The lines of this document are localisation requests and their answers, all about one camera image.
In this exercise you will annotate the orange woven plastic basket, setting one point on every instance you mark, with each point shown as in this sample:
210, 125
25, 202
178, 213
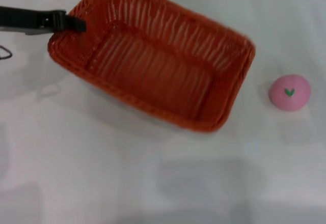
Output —
158, 76

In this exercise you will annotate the pink peach toy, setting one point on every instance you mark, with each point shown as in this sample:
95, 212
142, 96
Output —
293, 99

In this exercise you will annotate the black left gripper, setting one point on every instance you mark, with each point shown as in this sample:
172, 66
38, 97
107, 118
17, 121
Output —
17, 17

